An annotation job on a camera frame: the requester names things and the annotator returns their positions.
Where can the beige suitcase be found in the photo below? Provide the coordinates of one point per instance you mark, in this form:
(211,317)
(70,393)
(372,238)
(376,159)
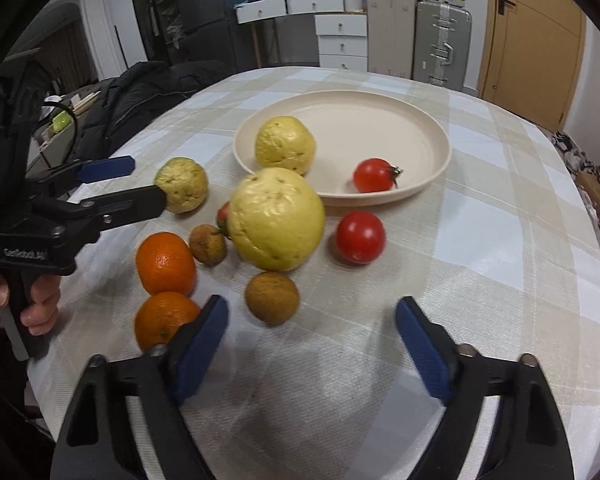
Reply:
(391,32)

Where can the person's left forearm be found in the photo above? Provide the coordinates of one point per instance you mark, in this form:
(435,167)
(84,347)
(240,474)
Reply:
(0,385)

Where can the cardboard box with clutter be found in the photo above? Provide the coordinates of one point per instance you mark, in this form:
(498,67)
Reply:
(55,135)

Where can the silver suitcase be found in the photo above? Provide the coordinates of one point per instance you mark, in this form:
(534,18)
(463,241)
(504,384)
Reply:
(442,40)

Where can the wooden door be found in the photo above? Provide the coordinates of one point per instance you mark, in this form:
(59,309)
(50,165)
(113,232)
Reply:
(535,35)

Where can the white desk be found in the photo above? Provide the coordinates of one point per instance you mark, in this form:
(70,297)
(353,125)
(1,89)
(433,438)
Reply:
(300,5)

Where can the cream round plate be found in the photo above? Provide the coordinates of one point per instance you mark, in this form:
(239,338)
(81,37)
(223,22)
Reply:
(360,125)

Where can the yellow guava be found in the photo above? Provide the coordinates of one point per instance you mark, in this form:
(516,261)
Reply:
(275,220)
(285,145)

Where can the beige checked tablecloth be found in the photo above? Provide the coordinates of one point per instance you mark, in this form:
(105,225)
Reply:
(480,240)

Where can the person's left hand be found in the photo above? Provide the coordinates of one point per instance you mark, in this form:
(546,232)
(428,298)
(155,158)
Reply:
(42,310)

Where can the orange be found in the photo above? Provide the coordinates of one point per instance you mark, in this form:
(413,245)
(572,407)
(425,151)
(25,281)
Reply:
(165,262)
(160,320)

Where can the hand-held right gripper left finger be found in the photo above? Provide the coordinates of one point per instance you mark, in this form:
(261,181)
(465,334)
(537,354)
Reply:
(202,355)

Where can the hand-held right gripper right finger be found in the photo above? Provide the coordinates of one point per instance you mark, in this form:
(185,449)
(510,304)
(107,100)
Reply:
(425,355)

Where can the red tomato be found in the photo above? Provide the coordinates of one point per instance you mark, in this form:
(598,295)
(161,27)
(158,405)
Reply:
(372,176)
(223,216)
(360,237)

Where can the white drawer unit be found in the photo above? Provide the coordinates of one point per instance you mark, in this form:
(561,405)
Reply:
(341,42)

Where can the dark grey fridge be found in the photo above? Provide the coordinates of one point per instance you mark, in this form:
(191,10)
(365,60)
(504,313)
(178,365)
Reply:
(205,10)

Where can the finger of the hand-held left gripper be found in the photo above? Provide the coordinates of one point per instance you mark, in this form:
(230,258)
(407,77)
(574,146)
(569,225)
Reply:
(105,169)
(140,202)

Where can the green mottled guava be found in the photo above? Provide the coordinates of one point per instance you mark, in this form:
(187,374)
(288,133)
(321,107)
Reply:
(185,185)

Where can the black jacket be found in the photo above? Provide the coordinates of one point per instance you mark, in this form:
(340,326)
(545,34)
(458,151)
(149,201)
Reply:
(145,95)

